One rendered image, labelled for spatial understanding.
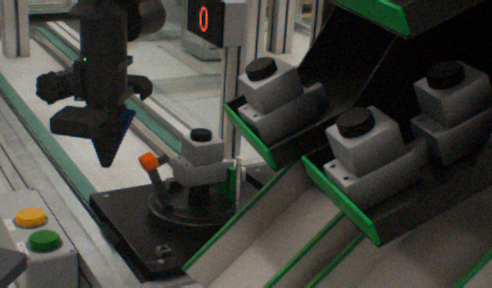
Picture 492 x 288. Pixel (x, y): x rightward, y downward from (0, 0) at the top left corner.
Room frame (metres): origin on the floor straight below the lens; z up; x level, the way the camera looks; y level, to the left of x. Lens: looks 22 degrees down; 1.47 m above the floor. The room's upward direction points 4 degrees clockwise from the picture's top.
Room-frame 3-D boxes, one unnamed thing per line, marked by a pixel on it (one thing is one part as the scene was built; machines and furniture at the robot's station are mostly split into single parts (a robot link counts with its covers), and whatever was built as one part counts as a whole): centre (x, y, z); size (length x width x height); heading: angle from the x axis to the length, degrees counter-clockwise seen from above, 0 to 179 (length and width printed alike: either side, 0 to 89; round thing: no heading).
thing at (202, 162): (0.97, 0.05, 1.06); 0.08 x 0.04 x 0.07; 120
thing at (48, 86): (0.91, 0.23, 1.17); 0.07 x 0.07 x 0.06; 78
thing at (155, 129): (1.24, 0.19, 0.91); 0.84 x 0.28 x 0.10; 30
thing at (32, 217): (0.93, 0.29, 0.96); 0.04 x 0.04 x 0.02
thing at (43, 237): (0.87, 0.25, 0.96); 0.04 x 0.04 x 0.02
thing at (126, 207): (0.96, 0.06, 0.96); 0.24 x 0.24 x 0.02; 30
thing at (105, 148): (0.89, 0.18, 1.10); 0.06 x 0.04 x 0.07; 77
